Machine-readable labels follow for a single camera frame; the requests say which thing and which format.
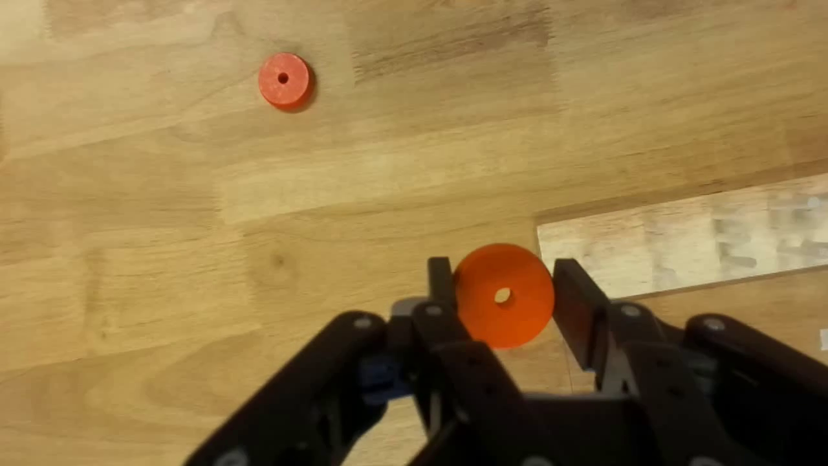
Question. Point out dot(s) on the wooden peg board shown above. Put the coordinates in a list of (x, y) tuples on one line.
[(700, 239)]

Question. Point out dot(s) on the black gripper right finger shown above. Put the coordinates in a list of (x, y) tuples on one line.
[(710, 392)]

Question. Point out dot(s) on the orange disc with hole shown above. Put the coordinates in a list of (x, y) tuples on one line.
[(506, 295)]

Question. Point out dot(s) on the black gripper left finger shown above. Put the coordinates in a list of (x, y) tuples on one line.
[(339, 384)]

